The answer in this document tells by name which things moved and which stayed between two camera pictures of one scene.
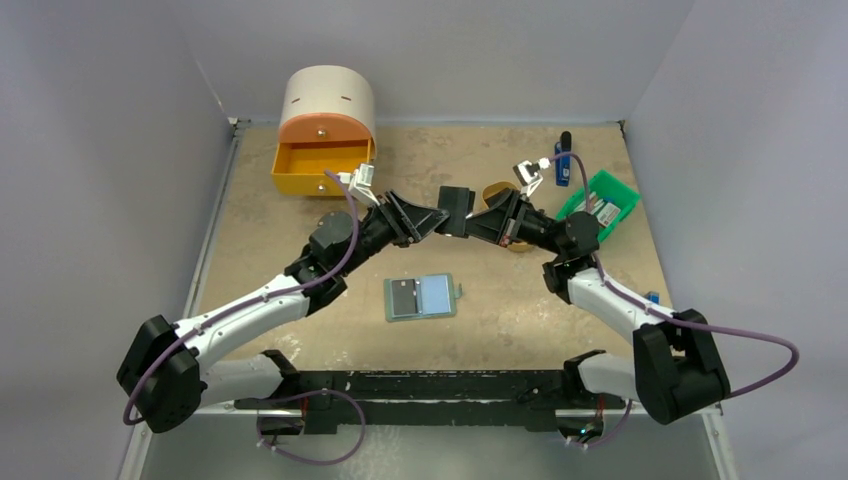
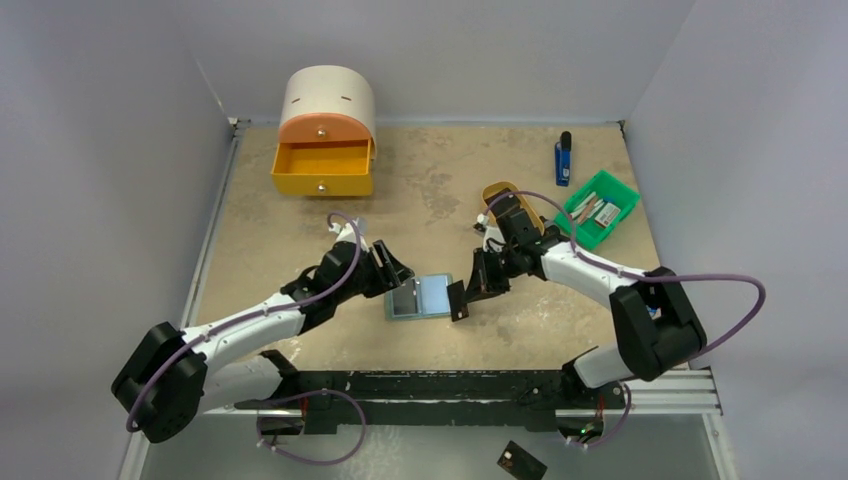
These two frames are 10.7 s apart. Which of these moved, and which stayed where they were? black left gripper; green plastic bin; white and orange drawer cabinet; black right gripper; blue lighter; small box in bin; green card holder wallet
Moved: black left gripper; black right gripper
Stayed: small box in bin; blue lighter; green plastic bin; green card holder wallet; white and orange drawer cabinet
